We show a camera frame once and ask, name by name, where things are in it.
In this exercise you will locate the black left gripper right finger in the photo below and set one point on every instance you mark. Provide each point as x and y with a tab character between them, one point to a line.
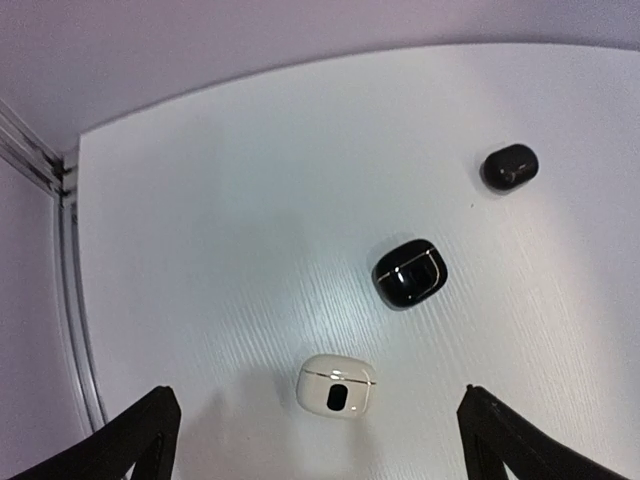
497	441

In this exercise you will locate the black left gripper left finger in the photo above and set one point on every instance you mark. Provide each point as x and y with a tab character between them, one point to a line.
141	441

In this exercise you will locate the white earbud charging case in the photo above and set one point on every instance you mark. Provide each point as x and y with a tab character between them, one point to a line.
336	386

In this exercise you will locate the black glossy charging case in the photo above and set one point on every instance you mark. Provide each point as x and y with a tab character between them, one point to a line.
409	274

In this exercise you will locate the black oval charging case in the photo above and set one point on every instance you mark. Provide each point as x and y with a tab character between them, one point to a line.
509	167

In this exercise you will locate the aluminium frame post left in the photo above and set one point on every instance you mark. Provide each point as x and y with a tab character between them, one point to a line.
56	174

